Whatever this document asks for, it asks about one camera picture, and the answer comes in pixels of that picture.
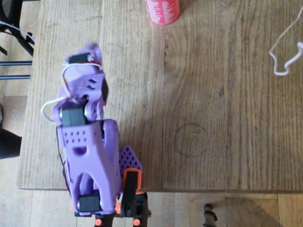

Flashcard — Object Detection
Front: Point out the black chair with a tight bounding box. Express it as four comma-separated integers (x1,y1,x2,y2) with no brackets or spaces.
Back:
0,0,36,57

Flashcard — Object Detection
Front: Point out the purple perforated base plate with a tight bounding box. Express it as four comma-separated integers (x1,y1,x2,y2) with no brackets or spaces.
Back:
118,145,144,175

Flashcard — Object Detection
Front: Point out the black metal bar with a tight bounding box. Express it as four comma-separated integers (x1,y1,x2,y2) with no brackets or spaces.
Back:
0,74,31,80
0,61,33,66

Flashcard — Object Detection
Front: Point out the black and orange clamp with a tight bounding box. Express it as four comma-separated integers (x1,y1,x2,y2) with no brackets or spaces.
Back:
94,212,114,227
115,167,152,227

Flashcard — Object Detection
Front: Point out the gripper servo wire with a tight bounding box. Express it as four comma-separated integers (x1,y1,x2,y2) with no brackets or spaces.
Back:
62,61,104,98

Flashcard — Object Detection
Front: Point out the thin white cable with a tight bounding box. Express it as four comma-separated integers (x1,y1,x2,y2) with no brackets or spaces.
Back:
269,3,303,77

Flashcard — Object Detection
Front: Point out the red ceramic mug with text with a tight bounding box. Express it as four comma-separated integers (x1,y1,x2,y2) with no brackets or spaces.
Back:
144,0,182,26

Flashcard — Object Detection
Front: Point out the wrist servo wire loop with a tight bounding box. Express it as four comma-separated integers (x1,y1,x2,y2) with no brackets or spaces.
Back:
41,96,71,123

